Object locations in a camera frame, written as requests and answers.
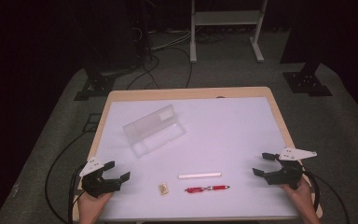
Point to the white table mat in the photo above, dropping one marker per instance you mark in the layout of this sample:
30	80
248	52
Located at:
217	130

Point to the black square floor frame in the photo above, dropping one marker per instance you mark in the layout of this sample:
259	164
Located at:
92	123

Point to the wooden table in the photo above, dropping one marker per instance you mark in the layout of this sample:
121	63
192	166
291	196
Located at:
186	92

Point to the white metal stand frame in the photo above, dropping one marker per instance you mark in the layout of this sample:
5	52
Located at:
227	18

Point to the black stand base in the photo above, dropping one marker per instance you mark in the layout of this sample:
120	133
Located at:
95	87
306	82

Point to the small beige eraser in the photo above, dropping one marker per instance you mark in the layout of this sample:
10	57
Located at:
164	189

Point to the red pen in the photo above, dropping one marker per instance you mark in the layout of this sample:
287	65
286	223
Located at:
206	188

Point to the white pen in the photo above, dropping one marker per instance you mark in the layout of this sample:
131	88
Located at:
199	175

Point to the person's right hand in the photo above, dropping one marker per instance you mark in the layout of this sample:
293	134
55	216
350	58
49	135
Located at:
300	194

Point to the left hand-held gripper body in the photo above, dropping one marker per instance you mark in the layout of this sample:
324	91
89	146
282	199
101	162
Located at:
98	183

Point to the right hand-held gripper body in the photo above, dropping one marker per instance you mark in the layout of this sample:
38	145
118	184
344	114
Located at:
287	174

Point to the clear plastic pencil case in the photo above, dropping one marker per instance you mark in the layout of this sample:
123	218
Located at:
155	130

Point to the person's left hand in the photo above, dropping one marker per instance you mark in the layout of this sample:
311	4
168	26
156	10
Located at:
91	207

